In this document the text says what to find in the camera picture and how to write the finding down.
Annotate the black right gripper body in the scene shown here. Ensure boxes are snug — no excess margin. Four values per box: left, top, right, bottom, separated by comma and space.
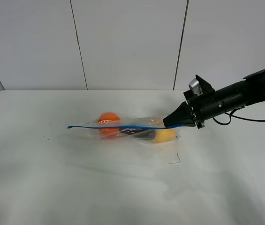
184, 90, 221, 129

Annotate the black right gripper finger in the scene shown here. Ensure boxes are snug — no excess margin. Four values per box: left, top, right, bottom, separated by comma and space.
163, 116, 196, 127
169, 101, 191, 119

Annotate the yellow toy pear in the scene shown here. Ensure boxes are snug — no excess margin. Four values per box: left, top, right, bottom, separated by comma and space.
151, 129, 176, 143

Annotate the clear zip bag blue seal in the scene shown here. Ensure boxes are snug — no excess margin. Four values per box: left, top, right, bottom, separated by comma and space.
57, 112, 183, 150

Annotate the purple toy eggplant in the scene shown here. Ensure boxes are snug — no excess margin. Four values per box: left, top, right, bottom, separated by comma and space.
120, 129, 155, 141

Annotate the orange toy fruit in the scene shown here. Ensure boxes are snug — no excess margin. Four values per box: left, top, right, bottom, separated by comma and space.
98, 112, 121, 139

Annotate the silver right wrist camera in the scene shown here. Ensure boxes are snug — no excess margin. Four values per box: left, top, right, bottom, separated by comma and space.
189, 75, 215, 96

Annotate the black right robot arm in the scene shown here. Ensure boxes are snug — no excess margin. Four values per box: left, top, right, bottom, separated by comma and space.
163, 69, 265, 128

